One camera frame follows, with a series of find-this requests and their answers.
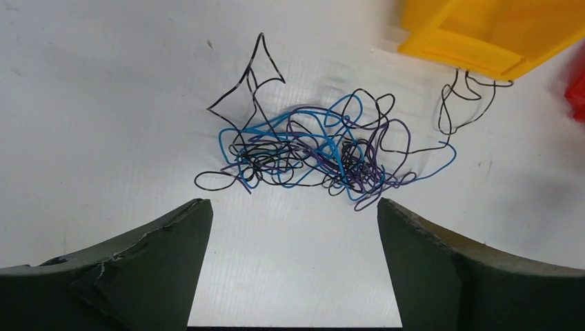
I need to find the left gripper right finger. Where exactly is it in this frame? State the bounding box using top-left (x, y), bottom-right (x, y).
top-left (377, 199), bottom-right (584, 330)

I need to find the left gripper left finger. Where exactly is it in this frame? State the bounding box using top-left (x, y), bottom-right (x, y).
top-left (1, 199), bottom-right (213, 330)

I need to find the red plastic bin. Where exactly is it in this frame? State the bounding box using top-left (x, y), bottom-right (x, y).
top-left (564, 70), bottom-right (584, 123)

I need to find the yellow plastic bin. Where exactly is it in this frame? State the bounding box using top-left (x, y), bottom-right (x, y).
top-left (398, 0), bottom-right (584, 81)

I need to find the blue wire bundle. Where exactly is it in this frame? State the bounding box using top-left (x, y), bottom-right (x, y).
top-left (194, 32), bottom-right (515, 213)

